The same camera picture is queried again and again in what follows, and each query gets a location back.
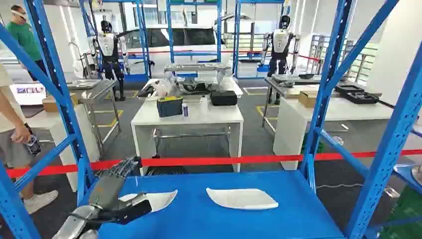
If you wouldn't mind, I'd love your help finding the white car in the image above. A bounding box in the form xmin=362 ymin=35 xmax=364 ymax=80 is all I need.
xmin=117 ymin=14 xmax=264 ymax=79

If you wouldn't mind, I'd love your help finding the white curved plastic part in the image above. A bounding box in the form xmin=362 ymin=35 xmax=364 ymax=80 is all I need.
xmin=118 ymin=189 xmax=178 ymax=213
xmin=206 ymin=187 xmax=280 ymax=211

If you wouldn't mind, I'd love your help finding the black foam tray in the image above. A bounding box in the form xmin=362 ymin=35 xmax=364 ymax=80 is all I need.
xmin=334 ymin=84 xmax=365 ymax=95
xmin=345 ymin=92 xmax=380 ymax=105

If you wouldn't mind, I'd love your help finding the person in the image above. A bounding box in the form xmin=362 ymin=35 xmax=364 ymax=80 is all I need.
xmin=5 ymin=4 xmax=49 ymax=82
xmin=0 ymin=64 xmax=59 ymax=215

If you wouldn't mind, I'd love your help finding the dark toolbox with yellow lid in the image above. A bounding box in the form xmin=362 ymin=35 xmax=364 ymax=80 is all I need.
xmin=156 ymin=96 xmax=184 ymax=119

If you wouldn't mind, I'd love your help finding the red barrier tape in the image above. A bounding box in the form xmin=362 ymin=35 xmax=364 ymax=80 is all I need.
xmin=6 ymin=149 xmax=422 ymax=179

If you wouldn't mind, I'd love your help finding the white black humanoid robot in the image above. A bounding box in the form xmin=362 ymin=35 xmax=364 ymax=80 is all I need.
xmin=262 ymin=14 xmax=301 ymax=78
xmin=90 ymin=20 xmax=128 ymax=102

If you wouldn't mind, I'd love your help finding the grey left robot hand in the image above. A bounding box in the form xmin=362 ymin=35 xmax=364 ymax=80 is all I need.
xmin=88 ymin=157 xmax=153 ymax=226

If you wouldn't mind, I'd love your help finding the cardboard box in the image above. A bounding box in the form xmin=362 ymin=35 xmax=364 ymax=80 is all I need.
xmin=42 ymin=93 xmax=79 ymax=114
xmin=298 ymin=91 xmax=319 ymax=109

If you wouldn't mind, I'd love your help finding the black carry case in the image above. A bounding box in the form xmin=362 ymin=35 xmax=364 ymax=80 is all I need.
xmin=210 ymin=90 xmax=238 ymax=107

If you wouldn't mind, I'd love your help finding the blue steel shelf rack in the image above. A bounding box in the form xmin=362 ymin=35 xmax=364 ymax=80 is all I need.
xmin=78 ymin=0 xmax=153 ymax=81
xmin=0 ymin=0 xmax=422 ymax=239
xmin=232 ymin=0 xmax=292 ymax=79
xmin=166 ymin=0 xmax=223 ymax=64

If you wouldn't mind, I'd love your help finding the white table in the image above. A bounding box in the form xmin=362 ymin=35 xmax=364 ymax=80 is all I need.
xmin=130 ymin=95 xmax=245 ymax=176
xmin=24 ymin=104 xmax=100 ymax=193
xmin=273 ymin=96 xmax=395 ymax=171

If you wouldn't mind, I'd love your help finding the black handheld device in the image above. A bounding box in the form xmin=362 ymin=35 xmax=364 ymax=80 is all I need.
xmin=24 ymin=123 xmax=42 ymax=158

